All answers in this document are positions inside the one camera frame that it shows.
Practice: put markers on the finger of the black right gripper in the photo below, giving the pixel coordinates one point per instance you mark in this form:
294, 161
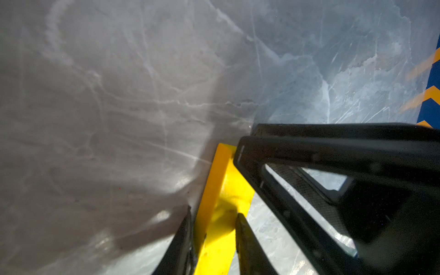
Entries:
385, 194
368, 131

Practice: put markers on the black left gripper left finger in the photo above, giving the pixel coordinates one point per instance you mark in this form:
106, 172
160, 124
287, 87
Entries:
179, 257

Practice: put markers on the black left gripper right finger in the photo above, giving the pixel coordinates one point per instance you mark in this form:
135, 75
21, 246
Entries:
252, 259

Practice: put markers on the yellow building block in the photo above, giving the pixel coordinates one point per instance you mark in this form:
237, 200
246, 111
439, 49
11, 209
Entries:
226, 194

